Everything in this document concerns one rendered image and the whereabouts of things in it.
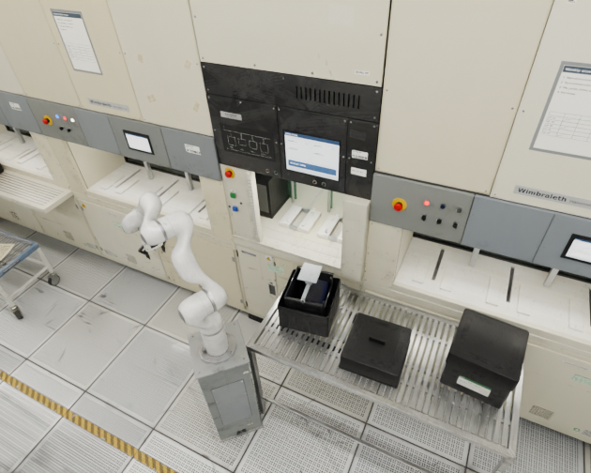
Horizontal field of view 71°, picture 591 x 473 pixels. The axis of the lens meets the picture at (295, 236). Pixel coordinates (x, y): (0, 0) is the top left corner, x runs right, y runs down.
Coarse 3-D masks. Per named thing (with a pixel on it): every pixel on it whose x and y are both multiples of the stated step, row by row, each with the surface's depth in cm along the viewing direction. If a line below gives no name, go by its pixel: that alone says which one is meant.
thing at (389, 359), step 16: (368, 320) 213; (384, 320) 213; (352, 336) 207; (368, 336) 206; (384, 336) 206; (400, 336) 205; (352, 352) 200; (368, 352) 199; (384, 352) 199; (400, 352) 199; (352, 368) 201; (368, 368) 195; (384, 368) 193; (400, 368) 193; (384, 384) 197
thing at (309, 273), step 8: (304, 264) 214; (296, 272) 226; (304, 272) 210; (312, 272) 210; (320, 272) 210; (328, 272) 222; (296, 280) 229; (304, 280) 206; (312, 280) 206; (328, 280) 225; (288, 288) 215; (296, 288) 233; (304, 288) 234; (328, 288) 228; (288, 296) 217; (304, 296) 208; (328, 296) 219; (288, 304) 215; (296, 304) 213; (304, 304) 211; (312, 304) 207; (320, 304) 207; (312, 312) 213; (320, 312) 211
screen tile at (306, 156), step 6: (288, 138) 199; (288, 144) 201; (294, 144) 200; (300, 144) 198; (288, 150) 204; (306, 150) 199; (288, 156) 206; (294, 156) 204; (300, 156) 202; (306, 156) 201
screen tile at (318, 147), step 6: (312, 144) 195; (318, 144) 193; (312, 150) 197; (318, 150) 196; (324, 150) 194; (330, 150) 193; (336, 150) 191; (312, 156) 199; (318, 156) 198; (330, 156) 195; (336, 156) 193; (318, 162) 200; (324, 162) 199; (330, 162) 197; (336, 162) 195
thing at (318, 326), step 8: (288, 280) 227; (336, 280) 228; (336, 288) 232; (296, 296) 240; (336, 296) 219; (280, 304) 220; (328, 304) 234; (336, 304) 226; (280, 312) 216; (288, 312) 214; (296, 312) 212; (304, 312) 210; (328, 312) 227; (280, 320) 221; (288, 320) 219; (296, 320) 217; (304, 320) 215; (312, 320) 212; (320, 320) 210; (328, 320) 210; (296, 328) 222; (304, 328) 220; (312, 328) 217; (320, 328) 215; (328, 328) 215
